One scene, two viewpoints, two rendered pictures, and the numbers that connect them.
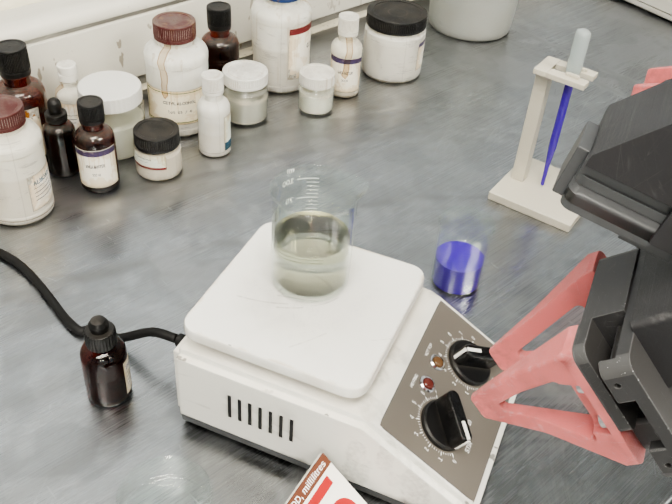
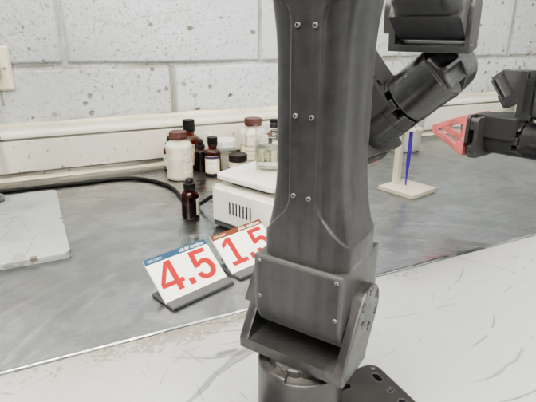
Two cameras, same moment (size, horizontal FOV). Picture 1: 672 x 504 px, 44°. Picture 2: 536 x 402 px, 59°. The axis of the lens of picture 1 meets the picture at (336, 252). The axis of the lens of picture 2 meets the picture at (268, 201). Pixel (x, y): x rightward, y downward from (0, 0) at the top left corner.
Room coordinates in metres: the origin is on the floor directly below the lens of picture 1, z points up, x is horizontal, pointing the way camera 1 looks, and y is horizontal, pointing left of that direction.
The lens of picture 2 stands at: (-0.30, -0.22, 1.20)
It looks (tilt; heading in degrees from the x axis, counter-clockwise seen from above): 20 degrees down; 19
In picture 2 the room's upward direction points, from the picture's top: 1 degrees clockwise
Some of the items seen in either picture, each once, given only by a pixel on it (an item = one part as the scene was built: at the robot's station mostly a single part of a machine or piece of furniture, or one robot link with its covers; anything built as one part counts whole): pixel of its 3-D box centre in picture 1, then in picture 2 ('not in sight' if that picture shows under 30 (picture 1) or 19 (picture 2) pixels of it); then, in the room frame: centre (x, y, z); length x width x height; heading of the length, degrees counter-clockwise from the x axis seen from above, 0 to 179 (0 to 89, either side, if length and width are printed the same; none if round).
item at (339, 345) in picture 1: (309, 300); (267, 174); (0.38, 0.01, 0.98); 0.12 x 0.12 x 0.01; 70
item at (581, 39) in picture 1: (576, 55); not in sight; (0.64, -0.18, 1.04); 0.01 x 0.01 x 0.04; 58
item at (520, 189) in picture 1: (560, 136); (410, 159); (0.64, -0.19, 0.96); 0.08 x 0.08 x 0.13; 58
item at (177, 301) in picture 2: not in sight; (189, 272); (0.15, 0.04, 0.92); 0.09 x 0.06 x 0.04; 154
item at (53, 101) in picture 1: (59, 134); (200, 155); (0.61, 0.25, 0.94); 0.03 x 0.03 x 0.07
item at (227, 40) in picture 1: (220, 50); not in sight; (0.78, 0.14, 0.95); 0.04 x 0.04 x 0.10
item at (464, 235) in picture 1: (460, 252); not in sight; (0.51, -0.10, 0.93); 0.04 x 0.04 x 0.06
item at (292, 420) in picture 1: (342, 361); (280, 203); (0.37, -0.01, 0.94); 0.22 x 0.13 x 0.08; 70
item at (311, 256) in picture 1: (317, 233); (272, 147); (0.40, 0.01, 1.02); 0.06 x 0.05 x 0.08; 109
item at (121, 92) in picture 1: (113, 116); (223, 153); (0.66, 0.22, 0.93); 0.06 x 0.06 x 0.07
